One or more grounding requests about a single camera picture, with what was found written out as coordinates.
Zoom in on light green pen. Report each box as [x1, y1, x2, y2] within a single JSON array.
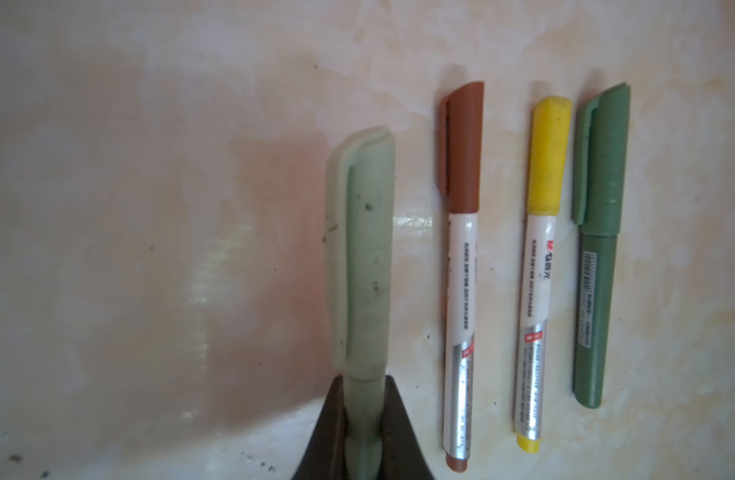
[[344, 377, 385, 479]]

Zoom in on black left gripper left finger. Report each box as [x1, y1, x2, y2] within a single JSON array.
[[293, 375, 348, 480]]

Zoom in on light green pen cap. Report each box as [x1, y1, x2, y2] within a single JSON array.
[[324, 127, 395, 382]]

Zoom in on yellow pen cap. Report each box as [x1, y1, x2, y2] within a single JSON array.
[[527, 96, 573, 216]]

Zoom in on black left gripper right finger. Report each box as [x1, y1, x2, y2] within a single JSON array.
[[379, 375, 435, 480]]

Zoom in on dark green pen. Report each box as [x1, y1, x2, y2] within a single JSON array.
[[573, 235, 617, 409]]

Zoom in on dark green pen cap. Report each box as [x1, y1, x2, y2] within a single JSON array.
[[571, 83, 631, 236]]

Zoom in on white brown-tipped pen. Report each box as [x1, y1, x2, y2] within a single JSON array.
[[443, 213, 477, 473]]

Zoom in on brown pen cap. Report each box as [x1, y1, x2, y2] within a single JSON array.
[[437, 81, 485, 214]]

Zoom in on white yellow-tipped pen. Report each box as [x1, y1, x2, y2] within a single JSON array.
[[513, 215, 555, 454]]

